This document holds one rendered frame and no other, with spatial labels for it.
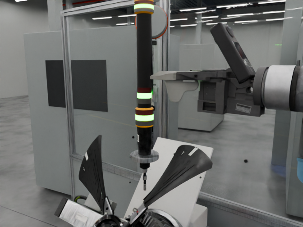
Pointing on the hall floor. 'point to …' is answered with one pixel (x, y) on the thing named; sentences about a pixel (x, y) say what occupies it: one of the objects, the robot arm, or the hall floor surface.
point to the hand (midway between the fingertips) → (169, 72)
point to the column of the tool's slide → (158, 91)
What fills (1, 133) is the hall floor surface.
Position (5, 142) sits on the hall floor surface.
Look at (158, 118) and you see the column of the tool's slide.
